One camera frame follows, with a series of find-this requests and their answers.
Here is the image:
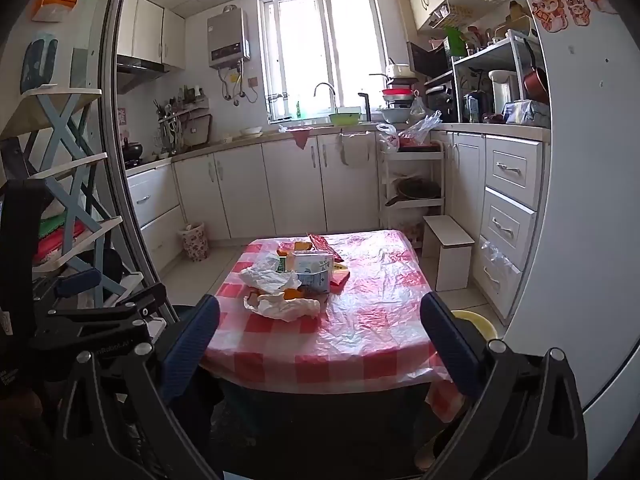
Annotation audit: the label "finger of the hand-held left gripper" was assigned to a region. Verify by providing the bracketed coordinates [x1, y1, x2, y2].
[54, 267, 104, 299]
[46, 282, 168, 332]

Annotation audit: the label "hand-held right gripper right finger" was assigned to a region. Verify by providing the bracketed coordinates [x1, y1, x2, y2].
[419, 291, 588, 480]

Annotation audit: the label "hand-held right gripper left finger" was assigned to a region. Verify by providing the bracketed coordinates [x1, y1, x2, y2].
[52, 294, 226, 480]

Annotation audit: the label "white plastic bag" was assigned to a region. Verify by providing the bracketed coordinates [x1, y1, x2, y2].
[243, 292, 322, 323]
[239, 255, 301, 295]

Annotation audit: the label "white and blue carton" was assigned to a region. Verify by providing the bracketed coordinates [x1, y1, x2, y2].
[286, 251, 335, 295]

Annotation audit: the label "red checkered tablecloth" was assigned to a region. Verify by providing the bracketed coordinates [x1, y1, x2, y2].
[200, 230, 466, 422]

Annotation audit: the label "white step stool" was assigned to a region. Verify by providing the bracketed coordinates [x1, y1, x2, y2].
[422, 215, 475, 292]

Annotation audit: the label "floral waste bin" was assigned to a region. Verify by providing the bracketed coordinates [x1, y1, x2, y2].
[179, 222, 210, 262]

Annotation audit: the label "white and blue shelf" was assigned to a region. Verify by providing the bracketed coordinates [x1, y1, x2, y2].
[0, 87, 147, 313]

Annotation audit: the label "yellow and red packet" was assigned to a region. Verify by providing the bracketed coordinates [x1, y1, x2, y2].
[328, 267, 352, 294]

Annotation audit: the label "white drawer unit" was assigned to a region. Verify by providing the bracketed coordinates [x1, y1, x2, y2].
[471, 132, 544, 322]

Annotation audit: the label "black wok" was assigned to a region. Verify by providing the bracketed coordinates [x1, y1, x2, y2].
[397, 177, 442, 201]

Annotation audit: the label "white rolling cart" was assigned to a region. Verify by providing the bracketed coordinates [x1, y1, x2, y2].
[378, 137, 446, 242]

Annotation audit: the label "red snack packet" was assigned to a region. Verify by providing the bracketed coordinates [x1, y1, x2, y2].
[306, 232, 347, 264]

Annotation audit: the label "white lower cabinets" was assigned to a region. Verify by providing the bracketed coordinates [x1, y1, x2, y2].
[125, 129, 487, 273]

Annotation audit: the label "utensil rack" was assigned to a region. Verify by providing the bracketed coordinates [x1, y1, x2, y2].
[152, 86, 213, 155]

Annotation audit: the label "white refrigerator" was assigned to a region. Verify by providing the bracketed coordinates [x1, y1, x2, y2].
[502, 0, 640, 453]

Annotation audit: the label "range hood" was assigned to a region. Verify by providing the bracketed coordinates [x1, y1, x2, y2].
[116, 55, 172, 95]

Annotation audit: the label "clear plastic bags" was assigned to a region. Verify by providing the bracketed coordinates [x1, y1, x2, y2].
[376, 110, 444, 154]

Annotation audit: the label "black toaster oven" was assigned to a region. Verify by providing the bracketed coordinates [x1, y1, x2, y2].
[424, 72, 460, 124]

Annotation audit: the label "silver blue bag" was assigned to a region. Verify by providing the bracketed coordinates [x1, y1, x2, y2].
[502, 99, 551, 126]

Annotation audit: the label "stack of bowls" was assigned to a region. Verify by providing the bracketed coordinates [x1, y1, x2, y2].
[381, 62, 420, 124]

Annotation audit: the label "white electric kettle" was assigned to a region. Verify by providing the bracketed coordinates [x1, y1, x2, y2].
[488, 69, 521, 119]

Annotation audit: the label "red pot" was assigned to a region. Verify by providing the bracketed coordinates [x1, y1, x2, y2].
[522, 39, 549, 105]

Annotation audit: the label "chrome faucet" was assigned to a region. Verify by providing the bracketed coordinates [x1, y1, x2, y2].
[313, 82, 339, 114]

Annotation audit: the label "grey water heater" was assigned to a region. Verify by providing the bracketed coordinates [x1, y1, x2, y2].
[207, 6, 250, 70]

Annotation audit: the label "black microwave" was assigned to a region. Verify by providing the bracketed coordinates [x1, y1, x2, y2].
[407, 41, 454, 81]

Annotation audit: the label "white metal rack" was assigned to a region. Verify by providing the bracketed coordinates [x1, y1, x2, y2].
[452, 30, 547, 124]

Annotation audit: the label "kitchen window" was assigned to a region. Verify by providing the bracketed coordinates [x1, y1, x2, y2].
[257, 0, 390, 124]

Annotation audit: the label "red lion sticker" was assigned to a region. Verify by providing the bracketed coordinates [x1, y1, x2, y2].
[565, 0, 591, 27]
[527, 0, 567, 33]

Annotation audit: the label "grey door frame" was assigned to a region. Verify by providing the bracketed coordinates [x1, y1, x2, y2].
[97, 0, 173, 321]

